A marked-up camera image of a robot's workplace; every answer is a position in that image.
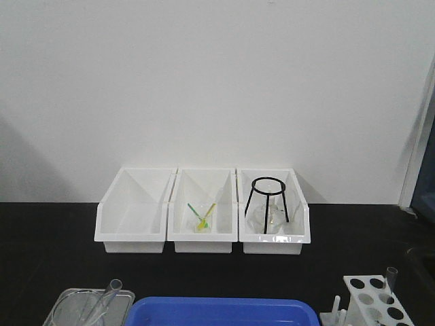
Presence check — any right white storage bin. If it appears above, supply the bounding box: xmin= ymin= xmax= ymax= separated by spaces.
xmin=236 ymin=168 xmax=311 ymax=255

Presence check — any blue plastic tray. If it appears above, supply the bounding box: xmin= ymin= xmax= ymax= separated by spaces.
xmin=125 ymin=297 xmax=319 ymax=325

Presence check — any clear glass test tube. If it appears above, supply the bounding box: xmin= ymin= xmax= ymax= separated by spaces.
xmin=80 ymin=278 xmax=123 ymax=325

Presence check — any left white storage bin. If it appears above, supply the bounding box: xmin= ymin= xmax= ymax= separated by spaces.
xmin=94 ymin=167 xmax=177 ymax=254

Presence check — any black metal tripod stand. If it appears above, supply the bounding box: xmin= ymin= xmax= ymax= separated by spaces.
xmin=244 ymin=176 xmax=290 ymax=223

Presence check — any clear plastic tray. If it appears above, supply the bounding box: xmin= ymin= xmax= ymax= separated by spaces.
xmin=43 ymin=288 xmax=135 ymax=326

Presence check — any clear glass flask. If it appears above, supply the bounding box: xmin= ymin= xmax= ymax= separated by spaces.
xmin=247 ymin=197 xmax=287 ymax=234

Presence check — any middle white storage bin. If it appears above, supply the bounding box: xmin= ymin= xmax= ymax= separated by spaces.
xmin=167 ymin=168 xmax=238 ymax=254

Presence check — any clear test tube in rack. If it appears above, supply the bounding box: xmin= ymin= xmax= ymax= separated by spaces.
xmin=383 ymin=266 xmax=398 ymax=295

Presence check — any clear glass beaker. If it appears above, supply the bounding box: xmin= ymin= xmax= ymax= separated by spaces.
xmin=48 ymin=290 xmax=100 ymax=325

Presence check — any white test tube rack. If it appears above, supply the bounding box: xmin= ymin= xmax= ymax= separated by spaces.
xmin=319 ymin=275 xmax=413 ymax=325

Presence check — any small beaker with sticks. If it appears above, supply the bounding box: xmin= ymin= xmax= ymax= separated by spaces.
xmin=187 ymin=203 xmax=216 ymax=233

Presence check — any white storage bin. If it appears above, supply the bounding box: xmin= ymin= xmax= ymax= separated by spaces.
xmin=236 ymin=168 xmax=311 ymax=255
xmin=94 ymin=167 xmax=177 ymax=254
xmin=167 ymin=168 xmax=238 ymax=254

